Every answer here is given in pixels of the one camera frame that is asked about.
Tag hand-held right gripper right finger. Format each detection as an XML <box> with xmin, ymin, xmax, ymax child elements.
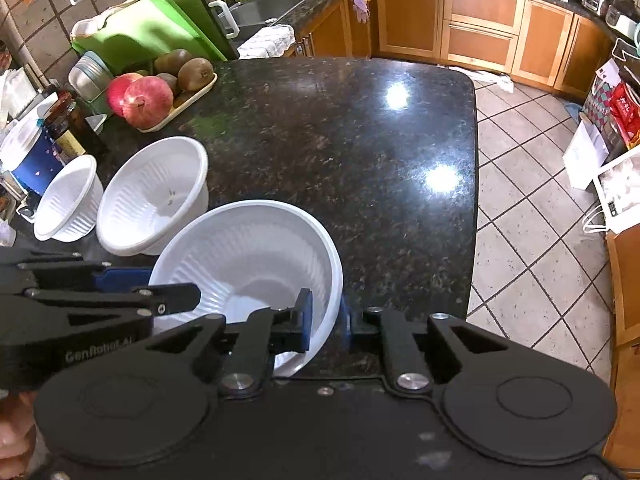
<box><xmin>341</xmin><ymin>294</ymin><xmax>509</xmax><ymax>395</ymax></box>

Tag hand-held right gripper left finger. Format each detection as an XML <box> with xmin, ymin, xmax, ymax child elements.
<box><xmin>144</xmin><ymin>288</ymin><xmax>314</xmax><ymax>398</ymax></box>

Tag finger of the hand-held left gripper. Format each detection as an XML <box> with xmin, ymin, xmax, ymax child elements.
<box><xmin>22</xmin><ymin>282</ymin><xmax>202</xmax><ymax>317</ymax></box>
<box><xmin>0</xmin><ymin>249</ymin><xmax>152</xmax><ymax>297</ymax></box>

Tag white ribbed plastic bowl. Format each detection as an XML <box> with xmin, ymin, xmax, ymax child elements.
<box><xmin>148</xmin><ymin>200</ymin><xmax>344</xmax><ymax>379</ymax></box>
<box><xmin>95</xmin><ymin>136</ymin><xmax>210</xmax><ymax>256</ymax></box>

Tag small white plastic bowl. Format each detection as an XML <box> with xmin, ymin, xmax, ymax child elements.
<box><xmin>33</xmin><ymin>154</ymin><xmax>105</xmax><ymax>242</ymax></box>

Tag person's left hand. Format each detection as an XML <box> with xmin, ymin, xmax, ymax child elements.
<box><xmin>0</xmin><ymin>391</ymin><xmax>47</xmax><ymax>480</ymax></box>

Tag blue paper cup white lid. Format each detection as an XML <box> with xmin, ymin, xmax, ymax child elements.
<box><xmin>0</xmin><ymin>117</ymin><xmax>69</xmax><ymax>197</ymax></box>

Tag dark sauce jar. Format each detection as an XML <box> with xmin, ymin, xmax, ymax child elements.
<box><xmin>43</xmin><ymin>93</ymin><xmax>109</xmax><ymax>164</ymax></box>

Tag red apples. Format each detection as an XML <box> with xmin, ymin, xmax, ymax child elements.
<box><xmin>122</xmin><ymin>76</ymin><xmax>175</xmax><ymax>130</ymax></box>

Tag beige foam fruit tray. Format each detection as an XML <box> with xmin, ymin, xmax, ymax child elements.
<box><xmin>134</xmin><ymin>71</ymin><xmax>219</xmax><ymax>134</ymax></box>

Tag metal tin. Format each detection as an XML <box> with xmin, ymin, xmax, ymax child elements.
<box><xmin>67</xmin><ymin>51</ymin><xmax>114</xmax><ymax>103</ymax></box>

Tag green cutting board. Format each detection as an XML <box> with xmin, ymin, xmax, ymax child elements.
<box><xmin>71</xmin><ymin>0</ymin><xmax>240</xmax><ymax>77</ymax></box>

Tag cream cloth bag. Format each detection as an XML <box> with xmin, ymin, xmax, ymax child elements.
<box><xmin>69</xmin><ymin>0</ymin><xmax>151</xmax><ymax>44</ymax></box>

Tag wooden side cabinet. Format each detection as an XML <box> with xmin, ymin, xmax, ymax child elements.
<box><xmin>604</xmin><ymin>224</ymin><xmax>640</xmax><ymax>463</ymax></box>

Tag white dish towel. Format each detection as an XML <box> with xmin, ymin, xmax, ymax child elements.
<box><xmin>237</xmin><ymin>24</ymin><xmax>295</xmax><ymax>60</ymax></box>

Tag white floor cloth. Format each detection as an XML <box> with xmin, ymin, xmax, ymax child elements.
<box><xmin>446</xmin><ymin>64</ymin><xmax>516</xmax><ymax>94</ymax></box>

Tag white paper bag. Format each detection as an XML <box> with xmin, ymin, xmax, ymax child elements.
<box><xmin>563</xmin><ymin>120</ymin><xmax>611</xmax><ymax>191</ymax></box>

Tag white box with window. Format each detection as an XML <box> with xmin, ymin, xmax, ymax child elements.
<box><xmin>592</xmin><ymin>145</ymin><xmax>640</xmax><ymax>234</ymax></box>

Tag dark kitchen sink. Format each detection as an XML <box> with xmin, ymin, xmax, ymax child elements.
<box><xmin>226</xmin><ymin>0</ymin><xmax>319</xmax><ymax>29</ymax></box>

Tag wooden base cabinets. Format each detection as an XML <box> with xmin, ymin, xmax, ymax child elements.
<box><xmin>294</xmin><ymin>0</ymin><xmax>627</xmax><ymax>104</ymax></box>

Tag red gift bag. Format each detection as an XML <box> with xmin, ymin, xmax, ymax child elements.
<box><xmin>582</xmin><ymin>57</ymin><xmax>640</xmax><ymax>149</ymax></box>

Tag white cable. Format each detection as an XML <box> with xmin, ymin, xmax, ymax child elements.
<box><xmin>582</xmin><ymin>204</ymin><xmax>609</xmax><ymax>234</ymax></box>

